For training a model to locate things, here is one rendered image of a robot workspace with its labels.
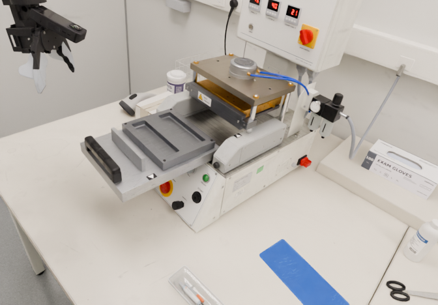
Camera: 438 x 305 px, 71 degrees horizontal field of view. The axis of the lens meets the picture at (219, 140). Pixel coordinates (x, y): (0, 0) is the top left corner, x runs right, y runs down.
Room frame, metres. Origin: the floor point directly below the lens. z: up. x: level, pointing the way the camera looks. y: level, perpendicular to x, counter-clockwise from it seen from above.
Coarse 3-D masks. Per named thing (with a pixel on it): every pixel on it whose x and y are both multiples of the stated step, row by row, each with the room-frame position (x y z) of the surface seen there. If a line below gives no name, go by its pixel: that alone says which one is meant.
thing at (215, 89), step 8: (208, 80) 0.89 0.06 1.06; (208, 88) 0.84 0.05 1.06; (216, 88) 0.85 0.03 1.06; (224, 96) 0.80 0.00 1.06; (232, 96) 0.81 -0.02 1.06; (280, 96) 0.85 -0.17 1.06; (232, 104) 0.76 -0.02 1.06; (240, 104) 0.77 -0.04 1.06; (248, 104) 0.78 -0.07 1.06; (264, 104) 0.80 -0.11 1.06; (272, 104) 0.83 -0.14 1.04; (248, 112) 0.75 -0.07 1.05; (256, 112) 0.78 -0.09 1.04; (264, 112) 0.80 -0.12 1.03
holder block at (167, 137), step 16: (160, 112) 0.77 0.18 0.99; (176, 112) 0.78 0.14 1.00; (128, 128) 0.66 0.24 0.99; (144, 128) 0.70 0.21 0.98; (160, 128) 0.69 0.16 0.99; (176, 128) 0.72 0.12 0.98; (192, 128) 0.71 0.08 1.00; (144, 144) 0.61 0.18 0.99; (160, 144) 0.64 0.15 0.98; (176, 144) 0.63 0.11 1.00; (192, 144) 0.64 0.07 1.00; (208, 144) 0.65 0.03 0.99; (160, 160) 0.56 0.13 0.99; (176, 160) 0.57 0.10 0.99
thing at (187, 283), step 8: (176, 272) 0.41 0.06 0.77; (184, 272) 0.42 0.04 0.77; (176, 280) 0.39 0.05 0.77; (184, 280) 0.40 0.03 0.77; (192, 280) 0.40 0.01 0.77; (184, 288) 0.38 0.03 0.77; (192, 288) 0.38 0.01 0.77; (200, 288) 0.38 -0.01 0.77; (184, 296) 0.36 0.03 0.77; (192, 296) 0.36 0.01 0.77; (200, 296) 0.37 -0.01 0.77; (208, 296) 0.37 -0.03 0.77; (192, 304) 0.34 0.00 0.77; (200, 304) 0.35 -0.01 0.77; (208, 304) 0.35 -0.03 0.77; (216, 304) 0.35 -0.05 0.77
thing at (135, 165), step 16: (112, 128) 0.63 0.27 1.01; (80, 144) 0.61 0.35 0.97; (112, 144) 0.62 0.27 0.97; (128, 144) 0.58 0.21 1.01; (96, 160) 0.55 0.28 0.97; (128, 160) 0.57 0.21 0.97; (144, 160) 0.54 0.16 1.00; (192, 160) 0.60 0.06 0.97; (208, 160) 0.64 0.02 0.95; (128, 176) 0.51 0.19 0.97; (144, 176) 0.52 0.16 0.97; (160, 176) 0.53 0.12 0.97; (176, 176) 0.56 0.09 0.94; (128, 192) 0.47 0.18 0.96
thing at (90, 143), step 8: (88, 136) 0.59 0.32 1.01; (88, 144) 0.57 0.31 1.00; (96, 144) 0.56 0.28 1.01; (96, 152) 0.54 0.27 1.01; (104, 152) 0.54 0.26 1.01; (104, 160) 0.51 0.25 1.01; (112, 160) 0.51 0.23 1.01; (112, 168) 0.49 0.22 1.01; (120, 168) 0.50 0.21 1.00; (112, 176) 0.48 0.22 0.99; (120, 176) 0.49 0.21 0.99
